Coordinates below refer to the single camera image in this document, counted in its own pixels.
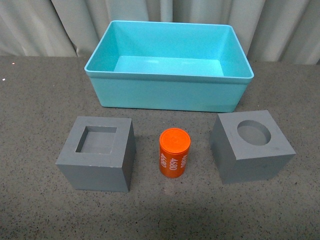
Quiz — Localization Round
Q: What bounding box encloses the gray cube square recess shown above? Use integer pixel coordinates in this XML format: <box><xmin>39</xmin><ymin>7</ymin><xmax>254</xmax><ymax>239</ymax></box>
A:
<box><xmin>56</xmin><ymin>116</ymin><xmax>136</xmax><ymax>192</ymax></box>

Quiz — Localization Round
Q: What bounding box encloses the gray cube round recess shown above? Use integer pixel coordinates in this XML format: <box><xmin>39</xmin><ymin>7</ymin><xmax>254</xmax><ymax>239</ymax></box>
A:
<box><xmin>209</xmin><ymin>110</ymin><xmax>296</xmax><ymax>184</ymax></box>

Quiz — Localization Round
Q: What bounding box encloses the white curtain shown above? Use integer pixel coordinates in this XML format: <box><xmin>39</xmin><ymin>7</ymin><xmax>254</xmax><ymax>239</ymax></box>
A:
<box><xmin>0</xmin><ymin>0</ymin><xmax>320</xmax><ymax>65</ymax></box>

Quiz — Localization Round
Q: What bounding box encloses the orange cylinder part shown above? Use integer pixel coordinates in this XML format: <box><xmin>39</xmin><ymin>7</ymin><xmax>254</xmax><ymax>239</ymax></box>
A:
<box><xmin>159</xmin><ymin>128</ymin><xmax>191</xmax><ymax>178</ymax></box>

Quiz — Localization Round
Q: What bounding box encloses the blue plastic box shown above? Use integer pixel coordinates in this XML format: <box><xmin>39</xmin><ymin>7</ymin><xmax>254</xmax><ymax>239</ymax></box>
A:
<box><xmin>84</xmin><ymin>20</ymin><xmax>254</xmax><ymax>113</ymax></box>

